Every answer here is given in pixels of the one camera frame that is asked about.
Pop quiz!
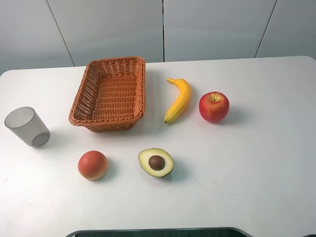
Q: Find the yellow banana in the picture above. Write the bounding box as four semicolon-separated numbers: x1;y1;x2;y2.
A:
164;78;192;123

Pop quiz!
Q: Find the brown wicker basket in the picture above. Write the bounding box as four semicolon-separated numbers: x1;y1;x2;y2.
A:
69;56;146;132

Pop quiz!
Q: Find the halved avocado with pit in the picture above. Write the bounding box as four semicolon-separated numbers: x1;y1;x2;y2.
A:
138;148;174;178

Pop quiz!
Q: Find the red apple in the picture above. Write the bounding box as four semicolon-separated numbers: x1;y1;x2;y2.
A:
199;91;230;123

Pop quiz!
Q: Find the orange peach fruit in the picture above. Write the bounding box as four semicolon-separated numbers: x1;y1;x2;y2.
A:
78;151;108;181

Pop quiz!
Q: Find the grey translucent plastic cup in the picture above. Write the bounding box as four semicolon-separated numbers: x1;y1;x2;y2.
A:
4;107;50;147

